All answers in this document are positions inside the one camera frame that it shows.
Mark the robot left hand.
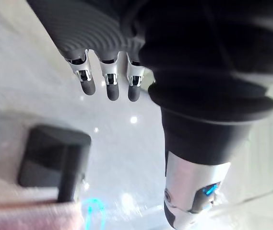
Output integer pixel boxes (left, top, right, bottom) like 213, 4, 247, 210
27, 0, 273, 230

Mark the black square box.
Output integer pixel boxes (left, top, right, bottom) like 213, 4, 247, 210
17, 124, 93, 203

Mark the pink towel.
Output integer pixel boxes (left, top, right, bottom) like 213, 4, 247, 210
0, 184, 85, 230

